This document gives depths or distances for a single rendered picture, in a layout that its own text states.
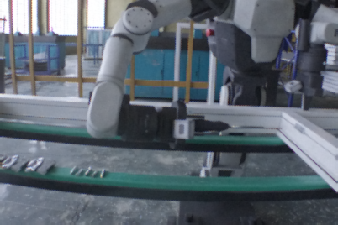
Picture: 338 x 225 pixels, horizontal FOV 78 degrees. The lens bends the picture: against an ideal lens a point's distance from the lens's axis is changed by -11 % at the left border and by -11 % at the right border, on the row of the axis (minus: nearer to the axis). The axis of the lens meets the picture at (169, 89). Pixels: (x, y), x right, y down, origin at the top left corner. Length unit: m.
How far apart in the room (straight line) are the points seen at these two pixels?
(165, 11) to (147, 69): 3.65
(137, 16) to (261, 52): 0.45
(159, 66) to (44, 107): 3.56
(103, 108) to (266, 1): 0.60
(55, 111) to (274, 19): 0.79
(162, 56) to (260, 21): 3.53
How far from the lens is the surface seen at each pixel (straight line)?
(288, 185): 0.54
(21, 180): 0.57
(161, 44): 4.21
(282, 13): 0.87
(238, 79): 0.88
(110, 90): 0.50
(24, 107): 0.87
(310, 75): 0.80
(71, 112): 0.79
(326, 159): 0.62
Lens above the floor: 1.14
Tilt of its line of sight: 12 degrees down
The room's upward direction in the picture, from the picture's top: 3 degrees clockwise
